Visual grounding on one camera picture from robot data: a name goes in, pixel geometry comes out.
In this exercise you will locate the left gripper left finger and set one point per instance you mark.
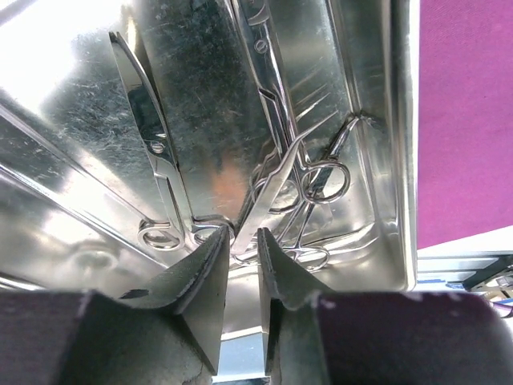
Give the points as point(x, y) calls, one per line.
point(191, 295)

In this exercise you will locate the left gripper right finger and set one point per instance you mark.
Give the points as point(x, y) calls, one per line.
point(293, 348)

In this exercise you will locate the steel forceps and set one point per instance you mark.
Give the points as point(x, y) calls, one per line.
point(271, 188)

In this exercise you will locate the steel instrument tray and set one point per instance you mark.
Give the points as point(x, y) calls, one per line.
point(76, 182)

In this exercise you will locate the purple surgical cloth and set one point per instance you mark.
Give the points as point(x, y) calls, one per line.
point(465, 119)

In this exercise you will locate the front aluminium rail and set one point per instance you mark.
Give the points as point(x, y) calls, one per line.
point(241, 352)

